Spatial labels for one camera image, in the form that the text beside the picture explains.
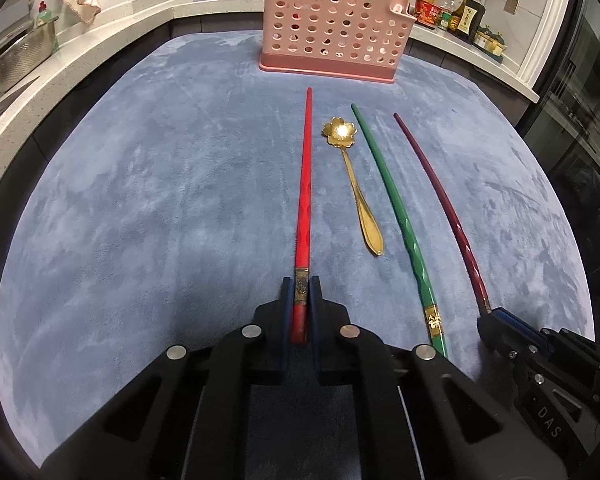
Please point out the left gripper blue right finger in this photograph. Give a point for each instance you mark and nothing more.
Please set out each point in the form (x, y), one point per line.
(316, 331)

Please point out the clear oil bottle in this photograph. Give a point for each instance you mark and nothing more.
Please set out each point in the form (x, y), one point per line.
(450, 2)

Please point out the yellow-cap sauce bottle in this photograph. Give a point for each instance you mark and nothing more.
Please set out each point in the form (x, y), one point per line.
(464, 0)

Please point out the steel mixing bowl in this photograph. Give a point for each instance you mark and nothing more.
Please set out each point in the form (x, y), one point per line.
(26, 54)

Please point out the blue-grey fabric mat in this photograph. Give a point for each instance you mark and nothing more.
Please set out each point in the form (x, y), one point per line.
(170, 213)

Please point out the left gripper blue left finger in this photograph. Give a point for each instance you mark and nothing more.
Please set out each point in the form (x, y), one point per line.
(283, 324)

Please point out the pink perforated utensil basket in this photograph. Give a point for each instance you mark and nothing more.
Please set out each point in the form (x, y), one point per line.
(354, 39)

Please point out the red instant noodle cup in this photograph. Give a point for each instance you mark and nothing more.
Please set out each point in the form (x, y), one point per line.
(427, 13)

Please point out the gold flower spoon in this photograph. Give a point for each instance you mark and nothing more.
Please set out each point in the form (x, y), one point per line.
(341, 134)

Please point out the gold wall outlet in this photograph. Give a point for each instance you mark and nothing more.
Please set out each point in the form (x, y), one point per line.
(511, 6)

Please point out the green condiment jar set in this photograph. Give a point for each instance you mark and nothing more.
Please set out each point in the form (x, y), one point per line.
(490, 43)

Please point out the dark soy sauce bottle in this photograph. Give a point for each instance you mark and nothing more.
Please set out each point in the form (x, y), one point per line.
(465, 26)

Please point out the green dish soap bottle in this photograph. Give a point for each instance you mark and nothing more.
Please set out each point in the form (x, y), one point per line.
(44, 16)

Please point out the maroon chopstick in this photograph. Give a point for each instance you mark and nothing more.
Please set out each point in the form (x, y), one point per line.
(469, 259)

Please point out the small green-cap spice jar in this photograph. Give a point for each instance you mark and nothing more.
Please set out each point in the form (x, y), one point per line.
(444, 20)

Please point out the black glass door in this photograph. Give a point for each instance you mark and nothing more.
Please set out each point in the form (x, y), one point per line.
(565, 134)

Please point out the bright red chopstick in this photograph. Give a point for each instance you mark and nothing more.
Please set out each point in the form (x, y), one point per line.
(298, 330)

